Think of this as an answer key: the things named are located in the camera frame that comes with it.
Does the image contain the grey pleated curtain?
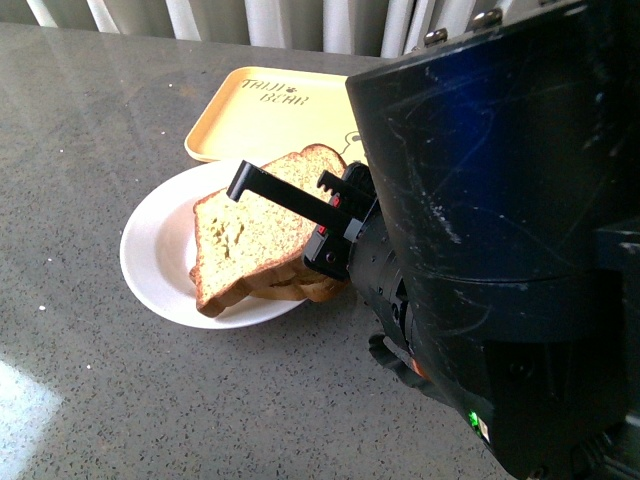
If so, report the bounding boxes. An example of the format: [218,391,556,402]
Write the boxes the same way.
[0,0,551,59]

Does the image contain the white round plate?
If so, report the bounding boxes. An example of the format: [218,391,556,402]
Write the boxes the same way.
[120,161,301,329]

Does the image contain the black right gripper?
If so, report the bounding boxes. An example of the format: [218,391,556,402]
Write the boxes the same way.
[226,159,380,282]

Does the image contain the yellow bear tray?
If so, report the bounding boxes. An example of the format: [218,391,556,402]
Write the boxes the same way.
[184,66,366,165]

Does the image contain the bread slice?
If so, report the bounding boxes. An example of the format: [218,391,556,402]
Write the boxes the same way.
[192,143,348,319]
[188,262,350,304]

